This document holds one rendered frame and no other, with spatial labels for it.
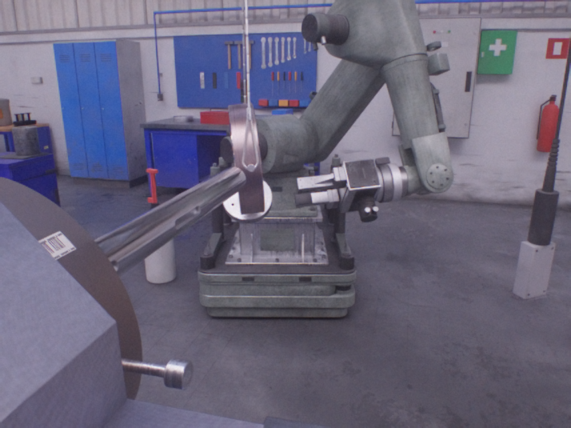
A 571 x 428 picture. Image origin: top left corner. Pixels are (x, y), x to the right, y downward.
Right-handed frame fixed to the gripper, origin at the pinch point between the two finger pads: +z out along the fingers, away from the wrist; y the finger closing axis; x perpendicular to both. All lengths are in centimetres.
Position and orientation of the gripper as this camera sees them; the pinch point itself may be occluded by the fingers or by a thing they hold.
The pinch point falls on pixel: (304, 192)
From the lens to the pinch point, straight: 183.7
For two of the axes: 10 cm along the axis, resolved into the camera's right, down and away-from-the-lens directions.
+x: 1.4, 9.1, -3.9
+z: -9.9, 1.2, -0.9
